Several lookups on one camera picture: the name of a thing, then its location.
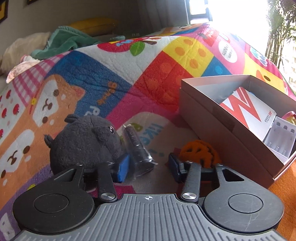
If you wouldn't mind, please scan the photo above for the black item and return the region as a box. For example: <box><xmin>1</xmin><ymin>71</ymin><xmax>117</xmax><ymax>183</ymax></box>
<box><xmin>122</xmin><ymin>125</ymin><xmax>158</xmax><ymax>179</ymax></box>

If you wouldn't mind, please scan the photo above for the orange plastic toy strainer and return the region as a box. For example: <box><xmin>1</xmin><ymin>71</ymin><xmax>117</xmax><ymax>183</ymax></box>
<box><xmin>179</xmin><ymin>140</ymin><xmax>221</xmax><ymax>168</ymax></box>

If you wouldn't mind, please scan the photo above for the black plush mouse toy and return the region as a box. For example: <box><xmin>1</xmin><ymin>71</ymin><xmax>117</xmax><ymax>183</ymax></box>
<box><xmin>44</xmin><ymin>114</ymin><xmax>123</xmax><ymax>174</ymax></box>

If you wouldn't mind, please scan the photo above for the white red card packet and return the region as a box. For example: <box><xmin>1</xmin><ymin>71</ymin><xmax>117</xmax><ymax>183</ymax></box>
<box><xmin>220</xmin><ymin>87</ymin><xmax>276</xmax><ymax>141</ymax></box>

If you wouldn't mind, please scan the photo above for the white battery charger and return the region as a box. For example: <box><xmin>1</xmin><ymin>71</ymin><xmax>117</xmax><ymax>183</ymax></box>
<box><xmin>263</xmin><ymin>116</ymin><xmax>295</xmax><ymax>163</ymax></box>

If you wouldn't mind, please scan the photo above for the pink cardboard box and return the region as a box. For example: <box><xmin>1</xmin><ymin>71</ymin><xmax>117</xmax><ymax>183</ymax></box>
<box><xmin>179</xmin><ymin>75</ymin><xmax>295</xmax><ymax>187</ymax></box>

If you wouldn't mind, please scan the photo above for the colourful cartoon play mat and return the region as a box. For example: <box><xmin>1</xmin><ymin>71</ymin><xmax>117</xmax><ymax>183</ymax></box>
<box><xmin>1</xmin><ymin>24</ymin><xmax>295</xmax><ymax>240</ymax></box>

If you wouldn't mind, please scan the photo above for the green blanket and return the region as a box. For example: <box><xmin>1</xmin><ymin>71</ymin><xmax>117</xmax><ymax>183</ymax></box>
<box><xmin>30</xmin><ymin>26</ymin><xmax>125</xmax><ymax>60</ymax></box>

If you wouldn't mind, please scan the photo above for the yellow pillow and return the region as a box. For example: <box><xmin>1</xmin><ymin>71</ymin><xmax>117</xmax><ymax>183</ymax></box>
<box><xmin>69</xmin><ymin>17</ymin><xmax>119</xmax><ymax>37</ymax></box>

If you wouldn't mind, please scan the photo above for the pink white cloth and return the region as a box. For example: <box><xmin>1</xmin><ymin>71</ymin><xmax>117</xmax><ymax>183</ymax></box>
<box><xmin>6</xmin><ymin>55</ymin><xmax>40</xmax><ymax>84</ymax></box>

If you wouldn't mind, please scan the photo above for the beige cushion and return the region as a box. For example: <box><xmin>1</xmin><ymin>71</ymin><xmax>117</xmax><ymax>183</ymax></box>
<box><xmin>1</xmin><ymin>32</ymin><xmax>52</xmax><ymax>74</ymax></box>

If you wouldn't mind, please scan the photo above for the framed picture gold border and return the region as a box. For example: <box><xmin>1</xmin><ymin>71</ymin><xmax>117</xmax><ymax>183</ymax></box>
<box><xmin>0</xmin><ymin>0</ymin><xmax>9</xmax><ymax>23</ymax></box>

